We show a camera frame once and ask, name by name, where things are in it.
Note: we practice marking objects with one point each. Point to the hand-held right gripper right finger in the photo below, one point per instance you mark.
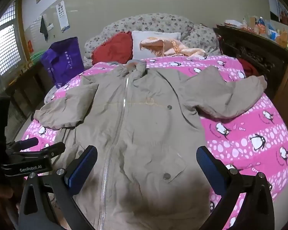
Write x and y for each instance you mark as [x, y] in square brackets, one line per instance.
[211, 170]

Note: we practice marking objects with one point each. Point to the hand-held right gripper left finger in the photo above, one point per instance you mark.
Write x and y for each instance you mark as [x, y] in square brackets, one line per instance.
[84, 166]

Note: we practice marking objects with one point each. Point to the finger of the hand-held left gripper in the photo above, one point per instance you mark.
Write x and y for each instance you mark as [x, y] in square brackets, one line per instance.
[54, 148]
[28, 143]

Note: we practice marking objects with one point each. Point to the beige zip jacket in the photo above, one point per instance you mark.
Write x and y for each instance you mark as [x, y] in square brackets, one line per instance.
[139, 129]

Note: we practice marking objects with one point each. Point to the dark low cabinet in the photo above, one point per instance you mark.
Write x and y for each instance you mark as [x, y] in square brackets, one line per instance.
[26, 88]

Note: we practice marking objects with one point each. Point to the pink penguin print blanket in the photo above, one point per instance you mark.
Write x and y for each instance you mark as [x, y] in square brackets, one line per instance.
[254, 129]

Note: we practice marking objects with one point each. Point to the green plastic bag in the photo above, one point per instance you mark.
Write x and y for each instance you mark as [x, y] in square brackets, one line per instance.
[37, 56]

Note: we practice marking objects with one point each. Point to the grid window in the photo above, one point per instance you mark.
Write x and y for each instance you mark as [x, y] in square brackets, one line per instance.
[7, 48]

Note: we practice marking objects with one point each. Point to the red paper sticker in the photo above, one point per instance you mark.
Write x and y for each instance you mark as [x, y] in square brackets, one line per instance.
[30, 46]

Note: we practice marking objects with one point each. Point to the purple tote bag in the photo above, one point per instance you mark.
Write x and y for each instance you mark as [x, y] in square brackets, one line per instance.
[64, 62]

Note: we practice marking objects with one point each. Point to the dark hanging cloth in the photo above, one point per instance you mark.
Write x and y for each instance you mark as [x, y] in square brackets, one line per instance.
[44, 28]

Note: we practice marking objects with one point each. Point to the red cloth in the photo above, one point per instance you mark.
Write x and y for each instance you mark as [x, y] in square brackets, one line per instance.
[249, 68]

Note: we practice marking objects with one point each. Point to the red pillow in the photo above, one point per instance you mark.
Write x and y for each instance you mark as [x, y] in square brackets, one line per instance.
[112, 48]

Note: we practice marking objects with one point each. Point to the eye chart poster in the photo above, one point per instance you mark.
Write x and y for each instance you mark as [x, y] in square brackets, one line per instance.
[62, 16]

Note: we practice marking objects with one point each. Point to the dark wooden cabinet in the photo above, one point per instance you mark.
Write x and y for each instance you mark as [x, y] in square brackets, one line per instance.
[254, 52]

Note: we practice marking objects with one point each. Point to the white pillow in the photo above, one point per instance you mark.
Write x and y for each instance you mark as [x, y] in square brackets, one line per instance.
[138, 42]

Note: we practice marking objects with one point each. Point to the peach fringed towel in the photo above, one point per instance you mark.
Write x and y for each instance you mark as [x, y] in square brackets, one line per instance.
[158, 43]

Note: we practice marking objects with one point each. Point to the pile of packets and bottles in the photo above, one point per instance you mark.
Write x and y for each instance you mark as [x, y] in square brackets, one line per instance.
[264, 27]

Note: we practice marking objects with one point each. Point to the floral quilt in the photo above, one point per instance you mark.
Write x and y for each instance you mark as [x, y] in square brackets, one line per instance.
[158, 22]

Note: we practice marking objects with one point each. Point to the red wall picture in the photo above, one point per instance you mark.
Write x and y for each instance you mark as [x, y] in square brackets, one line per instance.
[284, 14]

